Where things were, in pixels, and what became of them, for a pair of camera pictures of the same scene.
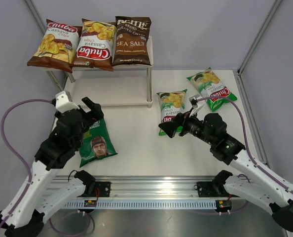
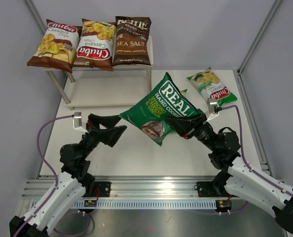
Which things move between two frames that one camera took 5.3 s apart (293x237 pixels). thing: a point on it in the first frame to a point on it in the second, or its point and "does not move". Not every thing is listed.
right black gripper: [184, 120] does not move
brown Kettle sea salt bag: [131, 46] does not move
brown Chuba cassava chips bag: [57, 48] does not move
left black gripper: [95, 111] to [109, 136]
